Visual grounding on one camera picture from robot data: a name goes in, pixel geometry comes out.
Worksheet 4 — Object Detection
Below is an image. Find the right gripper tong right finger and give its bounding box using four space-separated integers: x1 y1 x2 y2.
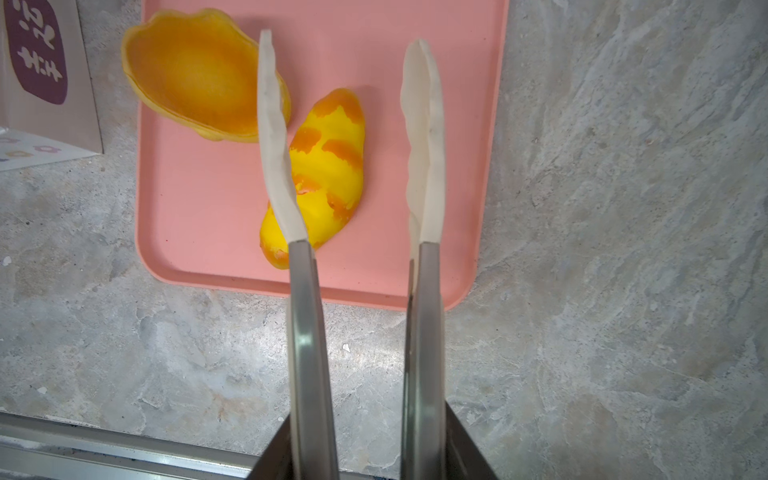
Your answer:
400 39 446 479

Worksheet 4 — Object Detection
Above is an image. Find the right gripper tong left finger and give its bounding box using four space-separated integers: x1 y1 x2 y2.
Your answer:
257 29 340 479

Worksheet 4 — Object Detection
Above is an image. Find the small yellow fake bread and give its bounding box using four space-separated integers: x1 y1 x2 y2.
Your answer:
289 88 366 250

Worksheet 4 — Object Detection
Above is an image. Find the orange tart fake bread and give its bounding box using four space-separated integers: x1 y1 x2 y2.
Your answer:
121 8 292 143

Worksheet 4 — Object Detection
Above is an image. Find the white printed paper bag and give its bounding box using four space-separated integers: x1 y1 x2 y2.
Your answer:
1 0 103 171

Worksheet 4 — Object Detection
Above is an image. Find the pink plastic tray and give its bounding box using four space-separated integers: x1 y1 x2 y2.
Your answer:
136 1 509 310

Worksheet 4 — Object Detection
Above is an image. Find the aluminium mounting rail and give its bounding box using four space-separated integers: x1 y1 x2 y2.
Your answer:
1 412 291 479

